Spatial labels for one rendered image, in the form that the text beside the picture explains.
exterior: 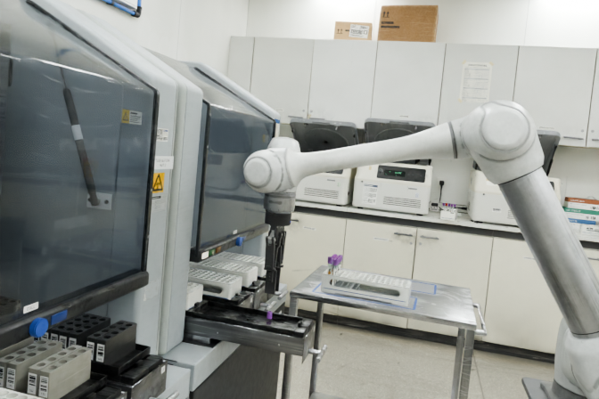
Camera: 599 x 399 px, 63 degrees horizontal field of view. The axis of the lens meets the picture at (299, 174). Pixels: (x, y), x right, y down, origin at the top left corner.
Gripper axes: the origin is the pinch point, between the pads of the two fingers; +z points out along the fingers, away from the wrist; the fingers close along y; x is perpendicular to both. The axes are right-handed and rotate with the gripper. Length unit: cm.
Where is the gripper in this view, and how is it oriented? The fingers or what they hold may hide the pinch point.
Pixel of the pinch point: (272, 280)
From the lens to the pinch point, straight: 145.8
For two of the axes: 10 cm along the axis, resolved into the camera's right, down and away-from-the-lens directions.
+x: 9.6, 1.0, -2.5
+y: -2.6, 0.3, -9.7
